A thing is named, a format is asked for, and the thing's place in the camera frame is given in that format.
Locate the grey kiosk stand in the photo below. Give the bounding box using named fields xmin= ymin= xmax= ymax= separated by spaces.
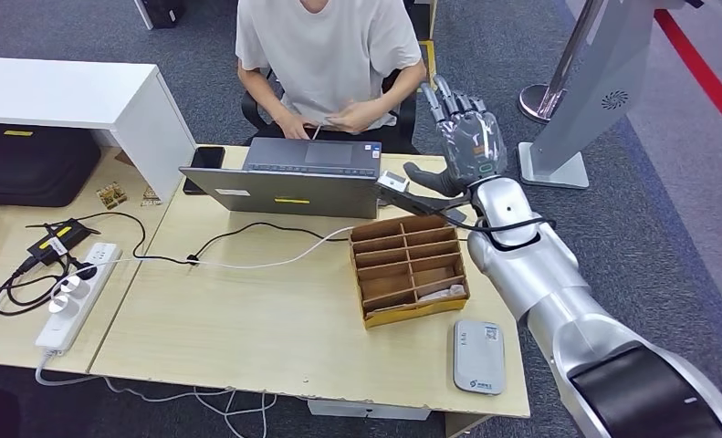
xmin=516 ymin=0 xmax=691 ymax=191

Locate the white box under desk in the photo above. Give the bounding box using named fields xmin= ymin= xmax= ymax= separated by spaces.
xmin=308 ymin=399 xmax=433 ymax=422

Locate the chrome stanchion post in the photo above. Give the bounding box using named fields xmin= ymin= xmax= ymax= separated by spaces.
xmin=518 ymin=0 xmax=607 ymax=125

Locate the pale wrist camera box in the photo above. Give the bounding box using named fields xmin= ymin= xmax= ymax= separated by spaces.
xmin=376 ymin=171 xmax=460 ymax=219

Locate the black cabinet white frame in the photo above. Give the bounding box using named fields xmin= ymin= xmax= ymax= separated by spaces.
xmin=133 ymin=0 xmax=186 ymax=30

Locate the person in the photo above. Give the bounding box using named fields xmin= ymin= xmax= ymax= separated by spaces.
xmin=235 ymin=0 xmax=427 ymax=142

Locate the white power strip cord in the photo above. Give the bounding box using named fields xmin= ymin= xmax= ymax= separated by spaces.
xmin=34 ymin=350 xmax=277 ymax=438

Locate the person's left hand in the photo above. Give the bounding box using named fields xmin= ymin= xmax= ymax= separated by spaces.
xmin=326 ymin=99 xmax=390 ymax=136

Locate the room key card pile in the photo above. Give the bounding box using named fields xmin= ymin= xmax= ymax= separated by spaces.
xmin=417 ymin=284 xmax=467 ymax=304

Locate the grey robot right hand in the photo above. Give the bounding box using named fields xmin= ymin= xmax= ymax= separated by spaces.
xmin=403 ymin=75 xmax=510 ymax=198

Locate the person's right hand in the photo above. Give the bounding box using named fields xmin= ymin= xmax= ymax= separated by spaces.
xmin=274 ymin=111 xmax=320 ymax=142

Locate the thin white cable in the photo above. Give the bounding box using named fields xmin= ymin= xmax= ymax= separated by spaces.
xmin=55 ymin=227 xmax=356 ymax=297

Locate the black adapter yellow label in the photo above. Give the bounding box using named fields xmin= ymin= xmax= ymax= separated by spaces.
xmin=26 ymin=218 xmax=101 ymax=267

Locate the grey laptop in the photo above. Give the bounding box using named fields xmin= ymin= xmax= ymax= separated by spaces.
xmin=179 ymin=137 xmax=382 ymax=220

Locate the wooden divided organizer box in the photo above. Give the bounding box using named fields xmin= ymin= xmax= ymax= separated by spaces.
xmin=348 ymin=214 xmax=472 ymax=330

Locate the black bag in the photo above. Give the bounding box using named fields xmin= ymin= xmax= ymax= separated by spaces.
xmin=0 ymin=123 xmax=103 ymax=209

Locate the black smartphone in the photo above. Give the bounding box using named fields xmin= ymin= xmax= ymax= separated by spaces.
xmin=183 ymin=146 xmax=227 ymax=196

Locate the long black charger cable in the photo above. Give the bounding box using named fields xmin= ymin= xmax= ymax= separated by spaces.
xmin=25 ymin=211 xmax=476 ymax=267

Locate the white round plug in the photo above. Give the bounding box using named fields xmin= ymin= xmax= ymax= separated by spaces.
xmin=59 ymin=276 xmax=90 ymax=300
xmin=47 ymin=295 xmax=78 ymax=316

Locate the patterned square card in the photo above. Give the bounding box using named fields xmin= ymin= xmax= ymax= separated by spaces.
xmin=95 ymin=181 xmax=128 ymax=211

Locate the white power strip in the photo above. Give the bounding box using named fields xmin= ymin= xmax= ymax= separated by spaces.
xmin=34 ymin=243 xmax=123 ymax=355

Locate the coiled black cable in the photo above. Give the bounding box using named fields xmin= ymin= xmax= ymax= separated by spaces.
xmin=0 ymin=256 xmax=87 ymax=318

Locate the white desk shelf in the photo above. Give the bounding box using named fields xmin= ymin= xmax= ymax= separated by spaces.
xmin=0 ymin=57 xmax=197 ymax=203

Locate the black robot wrist cable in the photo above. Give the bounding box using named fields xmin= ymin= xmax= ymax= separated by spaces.
xmin=433 ymin=205 xmax=559 ymax=235

